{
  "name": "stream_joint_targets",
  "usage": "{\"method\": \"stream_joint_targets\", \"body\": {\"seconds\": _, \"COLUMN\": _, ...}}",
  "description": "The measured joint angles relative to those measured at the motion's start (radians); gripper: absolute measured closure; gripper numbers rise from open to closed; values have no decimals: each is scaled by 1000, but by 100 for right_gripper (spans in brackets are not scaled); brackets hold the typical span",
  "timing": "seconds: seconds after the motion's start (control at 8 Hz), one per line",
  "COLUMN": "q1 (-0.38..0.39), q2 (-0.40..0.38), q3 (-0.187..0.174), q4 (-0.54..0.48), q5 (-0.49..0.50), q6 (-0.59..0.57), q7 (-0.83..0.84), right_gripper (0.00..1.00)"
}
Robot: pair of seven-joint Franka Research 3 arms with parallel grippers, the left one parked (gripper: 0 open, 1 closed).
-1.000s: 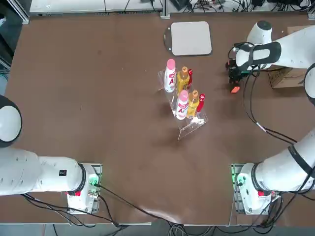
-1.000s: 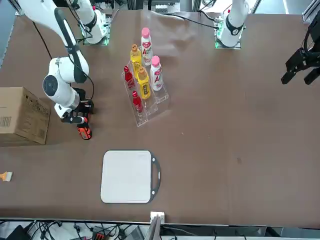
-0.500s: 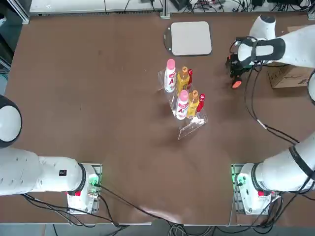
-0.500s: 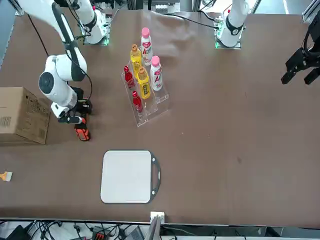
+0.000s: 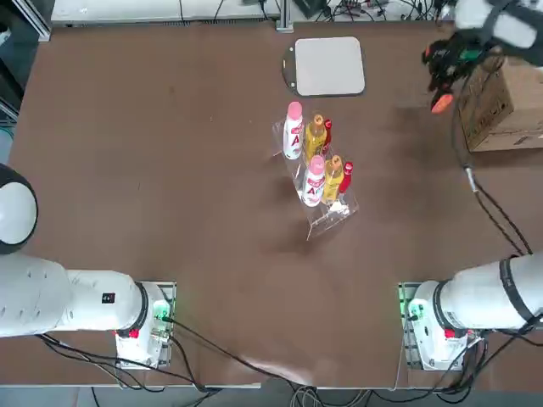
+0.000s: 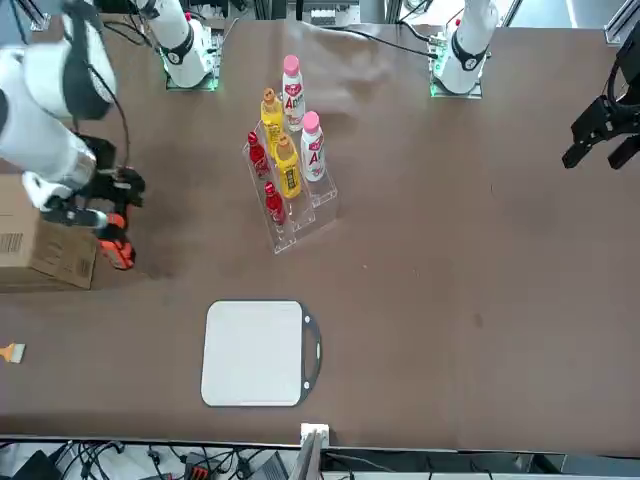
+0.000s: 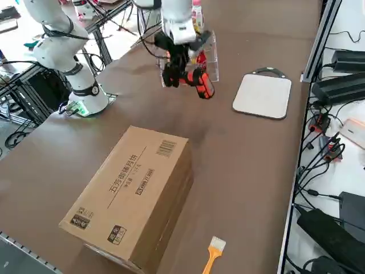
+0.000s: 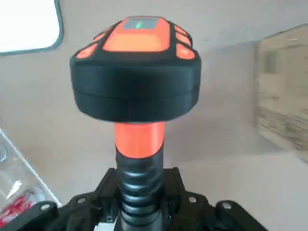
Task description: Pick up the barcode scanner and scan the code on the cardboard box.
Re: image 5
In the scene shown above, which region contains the red cola bottle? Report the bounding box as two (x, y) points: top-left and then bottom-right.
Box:
(321, 118), (334, 154)
(337, 161), (355, 199)

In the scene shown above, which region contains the brown cardboard box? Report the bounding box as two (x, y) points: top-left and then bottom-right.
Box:
(456, 54), (543, 153)

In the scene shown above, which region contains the black left base cable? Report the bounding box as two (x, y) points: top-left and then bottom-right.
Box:
(163, 315), (306, 389)

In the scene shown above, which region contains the black electronic device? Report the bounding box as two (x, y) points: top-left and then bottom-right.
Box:
(294, 0), (333, 20)

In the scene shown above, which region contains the yellow drink bottle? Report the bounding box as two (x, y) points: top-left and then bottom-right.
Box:
(321, 154), (345, 205)
(301, 112), (328, 160)

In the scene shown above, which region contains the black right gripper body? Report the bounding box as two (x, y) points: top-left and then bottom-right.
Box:
(444, 33), (490, 76)

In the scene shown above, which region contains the clear acrylic bottle shelf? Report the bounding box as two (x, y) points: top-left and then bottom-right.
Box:
(271, 120), (361, 243)

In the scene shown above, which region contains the aluminium frame post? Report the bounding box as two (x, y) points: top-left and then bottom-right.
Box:
(276, 0), (294, 31)

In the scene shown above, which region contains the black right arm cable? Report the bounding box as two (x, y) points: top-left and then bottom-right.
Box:
(449, 59), (535, 258)

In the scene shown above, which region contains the white bottle pink cap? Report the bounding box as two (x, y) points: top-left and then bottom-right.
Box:
(301, 154), (327, 209)
(283, 100), (306, 162)

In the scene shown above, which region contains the orange black barcode scanner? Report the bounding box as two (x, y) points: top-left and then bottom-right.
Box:
(422, 42), (456, 114)

